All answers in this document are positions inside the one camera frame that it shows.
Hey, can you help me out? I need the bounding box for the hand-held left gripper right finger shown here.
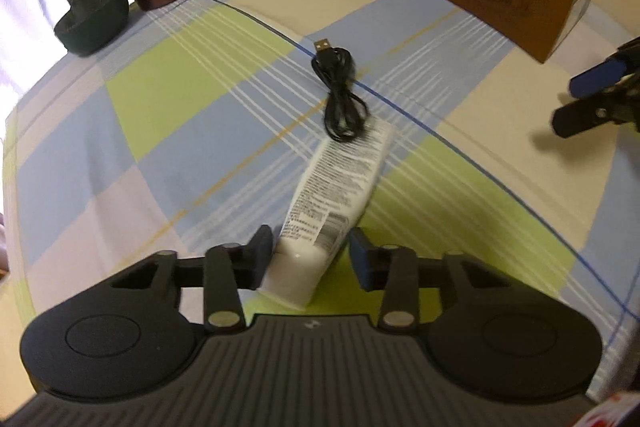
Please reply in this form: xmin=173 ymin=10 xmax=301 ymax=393
xmin=348 ymin=227 xmax=506 ymax=333

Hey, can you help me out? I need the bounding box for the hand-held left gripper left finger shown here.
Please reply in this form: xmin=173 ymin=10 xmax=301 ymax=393
xmin=112 ymin=224 xmax=275 ymax=333

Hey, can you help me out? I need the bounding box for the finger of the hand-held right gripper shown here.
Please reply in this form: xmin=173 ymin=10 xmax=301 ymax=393
xmin=550 ymin=77 xmax=640 ymax=138
xmin=569 ymin=37 xmax=640 ymax=100

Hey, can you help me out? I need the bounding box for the white printed tube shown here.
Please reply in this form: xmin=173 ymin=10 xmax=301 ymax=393
xmin=260 ymin=119 xmax=392 ymax=308

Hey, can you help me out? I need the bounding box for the red and white packet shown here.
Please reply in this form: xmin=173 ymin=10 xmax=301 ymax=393
xmin=575 ymin=392 xmax=640 ymax=427

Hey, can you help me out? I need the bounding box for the black usb cable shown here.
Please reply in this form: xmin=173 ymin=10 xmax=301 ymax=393
xmin=311 ymin=38 xmax=370 ymax=142

